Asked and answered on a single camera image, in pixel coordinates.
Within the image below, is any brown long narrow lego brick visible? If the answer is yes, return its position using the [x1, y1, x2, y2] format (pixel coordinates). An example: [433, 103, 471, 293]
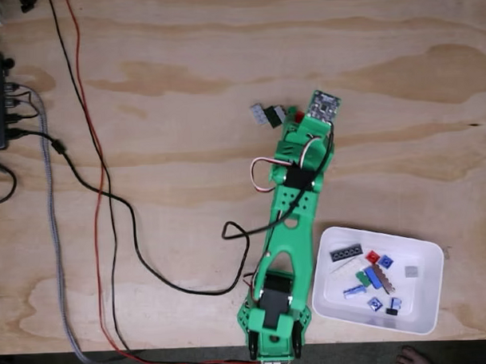
[371, 263, 397, 296]

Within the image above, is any red wire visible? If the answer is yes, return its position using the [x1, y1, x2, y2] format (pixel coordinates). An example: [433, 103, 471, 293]
[63, 0, 261, 364]

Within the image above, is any dark green lego brick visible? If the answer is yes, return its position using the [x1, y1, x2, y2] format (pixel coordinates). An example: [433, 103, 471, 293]
[263, 104, 286, 129]

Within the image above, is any thick black camera cable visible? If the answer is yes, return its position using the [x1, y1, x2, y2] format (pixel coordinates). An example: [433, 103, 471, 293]
[5, 117, 342, 303]

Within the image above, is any white servo cable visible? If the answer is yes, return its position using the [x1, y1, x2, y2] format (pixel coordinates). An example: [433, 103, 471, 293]
[248, 156, 296, 196]
[299, 134, 324, 168]

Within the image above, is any grey braided cable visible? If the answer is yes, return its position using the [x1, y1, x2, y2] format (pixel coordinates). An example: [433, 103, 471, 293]
[6, 78, 130, 364]

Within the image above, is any thin black usb cable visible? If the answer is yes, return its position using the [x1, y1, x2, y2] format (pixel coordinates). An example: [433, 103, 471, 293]
[3, 89, 41, 121]

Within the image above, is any black camera circuit board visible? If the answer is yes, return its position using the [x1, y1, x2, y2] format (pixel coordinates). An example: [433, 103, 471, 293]
[306, 89, 343, 129]

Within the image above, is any thin black wire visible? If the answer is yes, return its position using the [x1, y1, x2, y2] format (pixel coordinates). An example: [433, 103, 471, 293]
[46, 0, 186, 364]

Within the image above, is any person's foot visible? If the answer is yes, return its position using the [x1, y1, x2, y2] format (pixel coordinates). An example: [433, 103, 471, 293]
[394, 345, 429, 364]

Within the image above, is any light grey lego brick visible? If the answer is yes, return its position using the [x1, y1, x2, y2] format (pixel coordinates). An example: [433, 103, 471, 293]
[249, 103, 268, 126]

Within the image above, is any blue long narrow lego brick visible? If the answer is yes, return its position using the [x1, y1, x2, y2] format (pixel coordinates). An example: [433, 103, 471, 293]
[363, 266, 385, 290]

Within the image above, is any white plastic bin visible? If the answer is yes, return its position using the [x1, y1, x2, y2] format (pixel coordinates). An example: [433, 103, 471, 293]
[310, 221, 448, 340]

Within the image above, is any black looped cable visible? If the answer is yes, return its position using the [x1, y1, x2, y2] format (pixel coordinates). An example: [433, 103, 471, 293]
[0, 152, 19, 206]

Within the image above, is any dark grey lego plate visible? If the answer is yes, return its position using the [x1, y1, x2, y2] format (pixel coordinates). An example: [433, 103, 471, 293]
[328, 243, 365, 263]

